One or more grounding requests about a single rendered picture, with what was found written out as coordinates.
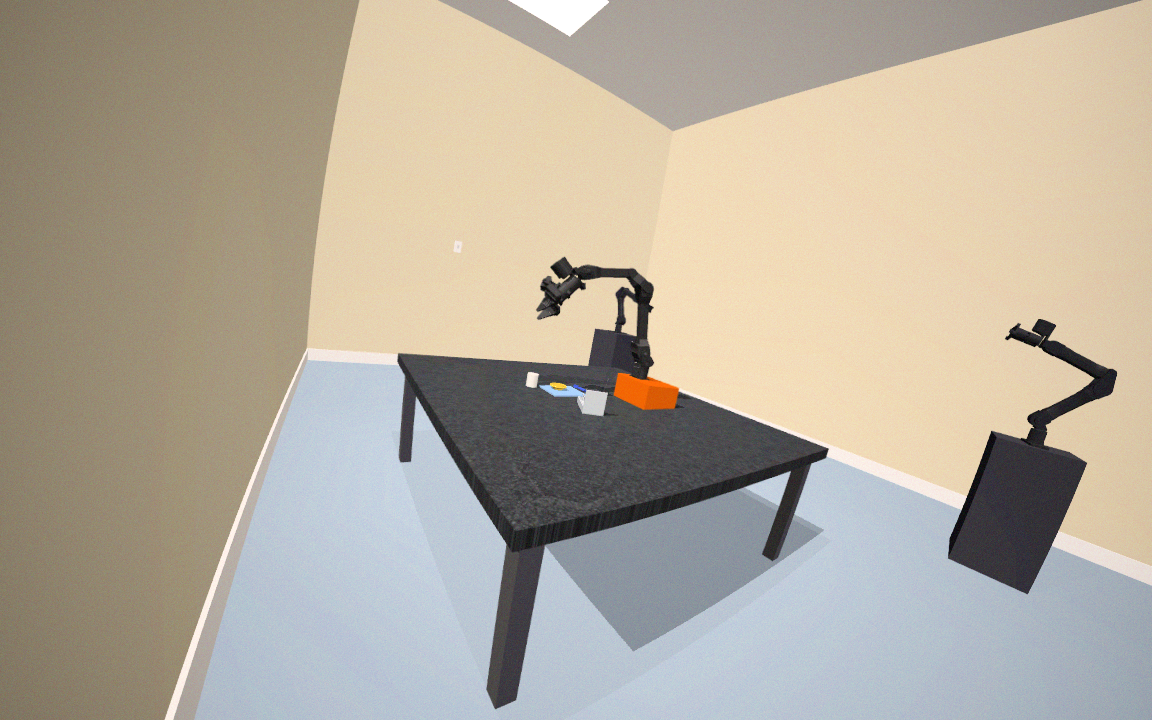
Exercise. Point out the light blue flat mat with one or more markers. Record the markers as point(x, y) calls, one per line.
point(568, 392)

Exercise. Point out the white dish rack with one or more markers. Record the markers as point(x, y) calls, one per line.
point(593, 403)

